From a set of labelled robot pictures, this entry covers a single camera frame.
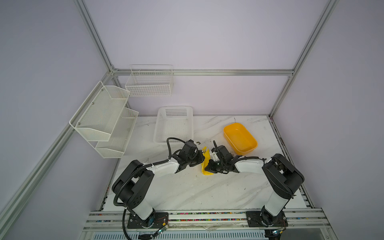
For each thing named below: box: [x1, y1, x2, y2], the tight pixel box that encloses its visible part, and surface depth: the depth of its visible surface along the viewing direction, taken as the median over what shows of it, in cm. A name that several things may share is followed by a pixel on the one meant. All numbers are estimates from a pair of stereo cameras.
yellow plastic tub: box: [223, 122, 258, 156], surface depth 106 cm
